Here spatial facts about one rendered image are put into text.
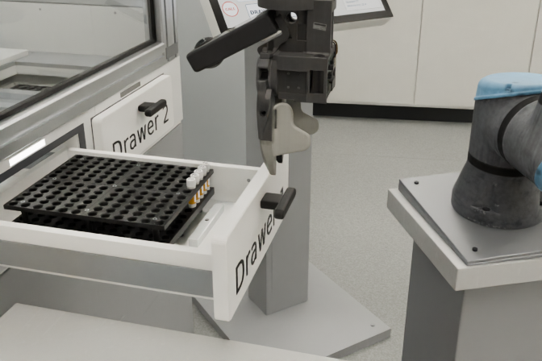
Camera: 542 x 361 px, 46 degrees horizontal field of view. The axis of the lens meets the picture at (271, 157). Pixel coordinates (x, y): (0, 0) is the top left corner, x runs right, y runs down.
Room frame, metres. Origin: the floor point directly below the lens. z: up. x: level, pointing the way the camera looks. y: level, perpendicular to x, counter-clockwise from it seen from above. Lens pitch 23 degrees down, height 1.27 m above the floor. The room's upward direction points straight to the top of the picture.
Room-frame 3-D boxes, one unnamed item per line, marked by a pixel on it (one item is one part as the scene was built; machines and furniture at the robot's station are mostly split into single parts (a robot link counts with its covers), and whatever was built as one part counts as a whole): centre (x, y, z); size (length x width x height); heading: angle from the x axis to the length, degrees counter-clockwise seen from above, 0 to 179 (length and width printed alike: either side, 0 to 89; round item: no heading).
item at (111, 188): (0.78, 0.21, 0.87); 0.22 x 0.18 x 0.06; 75
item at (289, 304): (1.69, -0.05, 0.51); 0.50 x 0.45 x 1.02; 31
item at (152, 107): (1.11, 0.22, 0.91); 0.07 x 0.04 x 0.01; 165
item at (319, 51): (0.72, -0.03, 1.10); 0.09 x 0.08 x 0.12; 77
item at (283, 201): (0.72, -0.01, 0.91); 0.07 x 0.04 x 0.01; 165
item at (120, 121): (1.12, 0.25, 0.87); 0.29 x 0.02 x 0.11; 165
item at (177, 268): (0.78, 0.22, 0.86); 0.40 x 0.26 x 0.06; 75
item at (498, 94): (0.94, -0.38, 0.95); 0.13 x 0.12 x 0.14; 12
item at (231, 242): (0.73, 0.02, 0.87); 0.29 x 0.02 x 0.11; 165
